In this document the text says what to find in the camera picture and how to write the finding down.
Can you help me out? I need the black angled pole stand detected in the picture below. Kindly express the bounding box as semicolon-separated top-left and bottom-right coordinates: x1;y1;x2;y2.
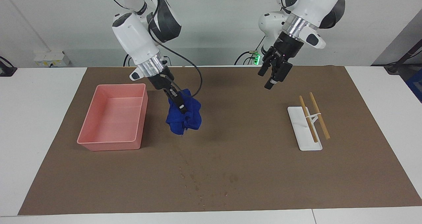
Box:
384;40;422;74

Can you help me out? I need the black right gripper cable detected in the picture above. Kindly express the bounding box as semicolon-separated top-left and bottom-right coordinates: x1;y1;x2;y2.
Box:
145;0;203;98

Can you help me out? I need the blue box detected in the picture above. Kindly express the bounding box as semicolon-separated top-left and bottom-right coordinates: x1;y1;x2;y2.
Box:
406;69;422;103

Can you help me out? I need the black clamp stand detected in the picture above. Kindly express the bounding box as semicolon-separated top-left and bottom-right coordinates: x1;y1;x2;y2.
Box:
0;56;17;77

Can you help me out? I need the black left arm base cable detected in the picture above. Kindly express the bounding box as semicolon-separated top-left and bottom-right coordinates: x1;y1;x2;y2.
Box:
235;36;266;65

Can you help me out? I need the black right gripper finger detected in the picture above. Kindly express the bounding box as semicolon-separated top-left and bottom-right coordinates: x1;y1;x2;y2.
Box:
170;84;188;113
164;86;185;114

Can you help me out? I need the pink plastic bin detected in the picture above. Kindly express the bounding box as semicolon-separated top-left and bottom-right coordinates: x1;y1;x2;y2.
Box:
77;83;148;151

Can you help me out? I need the white rack with wooden rods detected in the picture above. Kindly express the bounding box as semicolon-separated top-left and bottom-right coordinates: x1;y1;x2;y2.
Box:
287;92;331;151

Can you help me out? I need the blue towel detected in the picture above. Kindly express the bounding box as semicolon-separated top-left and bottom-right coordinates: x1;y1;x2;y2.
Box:
166;88;202;135

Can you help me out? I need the brown table mat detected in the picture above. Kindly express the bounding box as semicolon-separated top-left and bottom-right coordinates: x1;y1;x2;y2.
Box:
18;65;422;215

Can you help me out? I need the white wall socket box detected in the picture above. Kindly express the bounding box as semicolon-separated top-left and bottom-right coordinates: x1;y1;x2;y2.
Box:
34;50;71;67

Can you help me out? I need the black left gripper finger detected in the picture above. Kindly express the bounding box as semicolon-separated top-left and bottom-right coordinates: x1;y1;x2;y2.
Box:
258;47;279;77
265;58;293;90

